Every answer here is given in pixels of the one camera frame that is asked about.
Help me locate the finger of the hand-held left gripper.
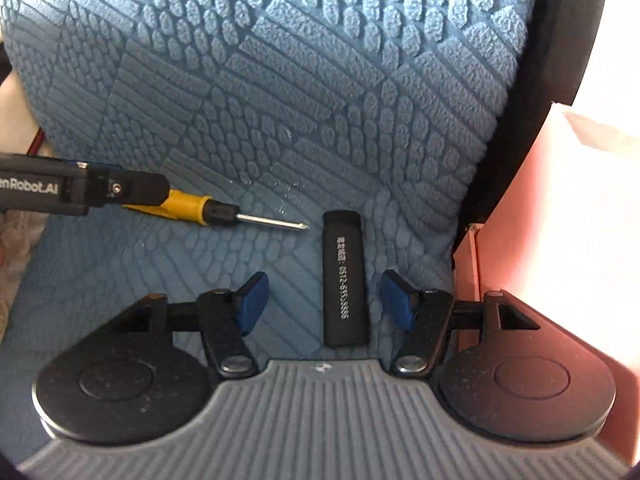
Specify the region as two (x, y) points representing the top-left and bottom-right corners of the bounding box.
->
(75, 161), (172, 209)

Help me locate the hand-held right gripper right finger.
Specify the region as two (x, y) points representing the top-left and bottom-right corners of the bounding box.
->
(379, 270), (542, 380)

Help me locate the pink storage box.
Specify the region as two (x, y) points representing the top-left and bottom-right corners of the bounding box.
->
(451, 101), (640, 467)

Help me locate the black printed tube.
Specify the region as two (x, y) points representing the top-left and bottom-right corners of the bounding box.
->
(321, 209), (372, 348)

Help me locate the black bed frame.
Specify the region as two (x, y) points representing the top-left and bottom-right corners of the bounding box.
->
(451, 0), (612, 253)

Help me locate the blue textured mattress cover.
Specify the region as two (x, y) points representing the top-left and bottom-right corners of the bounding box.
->
(0, 0), (546, 467)

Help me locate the yellow handled screwdriver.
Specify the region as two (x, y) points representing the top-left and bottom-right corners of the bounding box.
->
(121, 189), (312, 234)

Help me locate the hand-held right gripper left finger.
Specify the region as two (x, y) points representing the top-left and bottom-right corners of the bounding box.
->
(109, 271), (270, 380)

